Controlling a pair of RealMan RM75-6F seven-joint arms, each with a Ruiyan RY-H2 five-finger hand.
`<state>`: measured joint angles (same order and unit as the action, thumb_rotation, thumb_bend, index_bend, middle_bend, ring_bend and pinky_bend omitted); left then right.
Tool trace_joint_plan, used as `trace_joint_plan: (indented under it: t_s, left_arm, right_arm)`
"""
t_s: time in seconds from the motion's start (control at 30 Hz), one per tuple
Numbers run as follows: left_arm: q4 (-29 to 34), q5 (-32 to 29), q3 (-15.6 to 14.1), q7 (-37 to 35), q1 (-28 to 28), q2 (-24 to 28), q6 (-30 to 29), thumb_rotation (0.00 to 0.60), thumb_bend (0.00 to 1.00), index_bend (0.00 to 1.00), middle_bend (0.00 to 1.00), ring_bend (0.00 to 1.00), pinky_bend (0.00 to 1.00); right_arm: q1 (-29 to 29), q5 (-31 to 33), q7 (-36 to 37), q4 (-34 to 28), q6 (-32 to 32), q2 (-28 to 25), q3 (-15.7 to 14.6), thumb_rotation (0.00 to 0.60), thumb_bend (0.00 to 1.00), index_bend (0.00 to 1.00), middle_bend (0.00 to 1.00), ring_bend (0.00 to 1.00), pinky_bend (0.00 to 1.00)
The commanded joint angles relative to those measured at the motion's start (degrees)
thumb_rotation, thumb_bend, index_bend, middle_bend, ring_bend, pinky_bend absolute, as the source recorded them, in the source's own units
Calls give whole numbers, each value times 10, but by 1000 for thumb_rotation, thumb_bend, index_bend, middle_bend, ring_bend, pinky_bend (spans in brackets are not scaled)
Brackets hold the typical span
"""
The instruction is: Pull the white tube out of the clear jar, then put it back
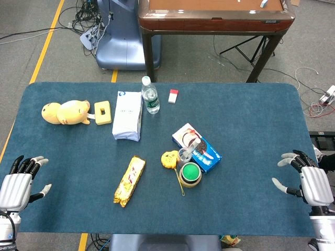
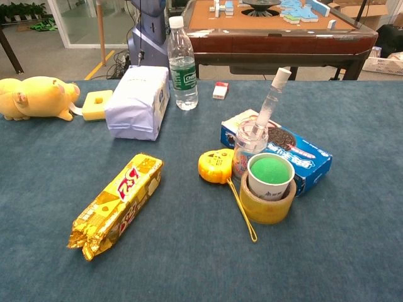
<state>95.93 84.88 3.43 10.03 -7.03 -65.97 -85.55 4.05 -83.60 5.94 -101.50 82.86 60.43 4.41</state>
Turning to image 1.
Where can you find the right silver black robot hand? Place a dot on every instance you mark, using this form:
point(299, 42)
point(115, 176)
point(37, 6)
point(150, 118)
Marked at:
point(316, 185)

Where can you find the blue cookie box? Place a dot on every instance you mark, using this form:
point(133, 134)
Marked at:
point(206, 159)

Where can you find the grey power strip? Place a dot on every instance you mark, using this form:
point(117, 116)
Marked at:
point(87, 39)

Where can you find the clear water bottle green label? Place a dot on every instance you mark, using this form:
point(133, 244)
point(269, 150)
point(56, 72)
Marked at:
point(151, 100)

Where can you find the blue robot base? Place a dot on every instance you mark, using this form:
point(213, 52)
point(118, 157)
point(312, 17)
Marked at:
point(120, 44)

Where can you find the white paper package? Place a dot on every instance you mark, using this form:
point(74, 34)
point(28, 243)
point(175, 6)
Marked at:
point(127, 117)

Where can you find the colourful printed bag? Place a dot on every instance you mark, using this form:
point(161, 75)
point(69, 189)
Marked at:
point(230, 240)

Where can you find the yellow sponge block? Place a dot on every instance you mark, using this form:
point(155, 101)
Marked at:
point(99, 119)

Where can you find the black white shoe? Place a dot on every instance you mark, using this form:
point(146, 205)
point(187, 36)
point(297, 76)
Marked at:
point(328, 161)

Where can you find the yellow snack wrapper pack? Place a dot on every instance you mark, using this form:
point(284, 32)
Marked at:
point(129, 180)

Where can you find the small red white box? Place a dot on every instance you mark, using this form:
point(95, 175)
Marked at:
point(172, 97)

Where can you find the blue table mat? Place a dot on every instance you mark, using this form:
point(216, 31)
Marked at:
point(235, 117)

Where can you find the brown mahjong table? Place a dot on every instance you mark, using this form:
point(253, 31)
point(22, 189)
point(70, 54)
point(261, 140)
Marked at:
point(214, 22)

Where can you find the white mahjong tile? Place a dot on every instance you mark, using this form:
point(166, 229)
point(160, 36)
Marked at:
point(263, 3)

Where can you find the clear glass beaker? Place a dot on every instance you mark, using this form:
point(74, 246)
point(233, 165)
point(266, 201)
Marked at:
point(181, 159)

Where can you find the clear plastic tube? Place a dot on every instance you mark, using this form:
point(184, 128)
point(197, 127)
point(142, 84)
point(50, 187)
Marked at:
point(192, 148)

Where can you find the white power strip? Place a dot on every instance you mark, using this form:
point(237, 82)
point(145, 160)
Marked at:
point(328, 95)

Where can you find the blue grey robot chassis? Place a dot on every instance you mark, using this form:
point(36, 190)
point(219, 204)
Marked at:
point(165, 243)

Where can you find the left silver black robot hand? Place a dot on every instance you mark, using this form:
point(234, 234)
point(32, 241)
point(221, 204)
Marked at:
point(14, 191)

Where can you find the yellow plush toy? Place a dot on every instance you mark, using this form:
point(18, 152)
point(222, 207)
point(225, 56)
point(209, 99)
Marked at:
point(68, 112)

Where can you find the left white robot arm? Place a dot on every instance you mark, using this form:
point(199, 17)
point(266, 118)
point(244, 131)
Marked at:
point(6, 230)

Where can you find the black floor equipment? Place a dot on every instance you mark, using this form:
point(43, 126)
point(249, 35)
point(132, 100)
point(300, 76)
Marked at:
point(323, 139)

